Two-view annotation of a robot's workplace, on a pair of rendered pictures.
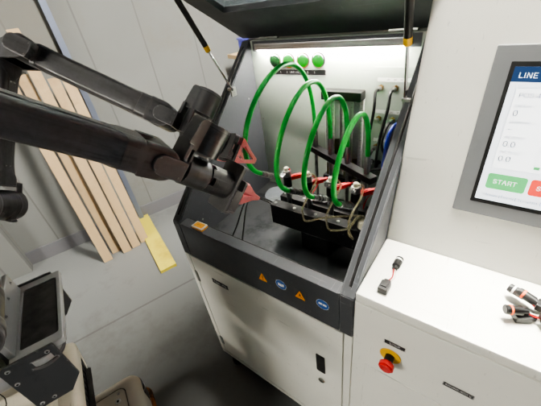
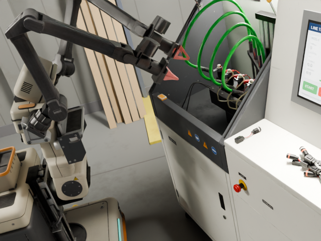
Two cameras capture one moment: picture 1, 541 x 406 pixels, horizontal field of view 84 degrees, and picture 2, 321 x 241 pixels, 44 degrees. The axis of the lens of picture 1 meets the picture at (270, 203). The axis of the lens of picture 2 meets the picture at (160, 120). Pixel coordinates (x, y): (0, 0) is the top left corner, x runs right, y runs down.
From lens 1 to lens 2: 1.10 m
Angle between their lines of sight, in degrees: 24
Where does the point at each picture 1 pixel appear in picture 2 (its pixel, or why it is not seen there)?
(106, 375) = not seen: hidden behind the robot
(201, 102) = (158, 25)
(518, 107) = (312, 44)
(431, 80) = (280, 22)
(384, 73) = not seen: hidden behind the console
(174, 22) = not seen: outside the picture
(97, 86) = (112, 13)
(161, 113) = (138, 29)
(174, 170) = (131, 60)
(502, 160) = (307, 74)
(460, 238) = (294, 120)
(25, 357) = (68, 135)
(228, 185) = (157, 70)
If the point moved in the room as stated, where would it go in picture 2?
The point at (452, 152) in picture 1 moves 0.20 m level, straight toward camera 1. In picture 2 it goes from (290, 66) to (251, 88)
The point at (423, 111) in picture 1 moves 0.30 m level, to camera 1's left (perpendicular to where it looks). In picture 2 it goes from (278, 39) to (203, 44)
